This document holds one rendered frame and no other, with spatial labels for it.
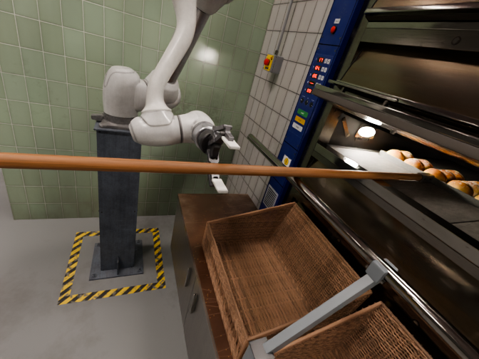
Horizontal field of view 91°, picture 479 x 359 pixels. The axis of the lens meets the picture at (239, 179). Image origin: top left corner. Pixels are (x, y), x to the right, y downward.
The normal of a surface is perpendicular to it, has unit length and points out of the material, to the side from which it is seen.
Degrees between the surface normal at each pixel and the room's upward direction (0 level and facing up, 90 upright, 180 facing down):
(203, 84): 90
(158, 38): 90
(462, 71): 70
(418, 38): 90
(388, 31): 90
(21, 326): 0
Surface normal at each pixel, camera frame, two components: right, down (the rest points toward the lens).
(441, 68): -0.77, -0.33
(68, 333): 0.25, -0.85
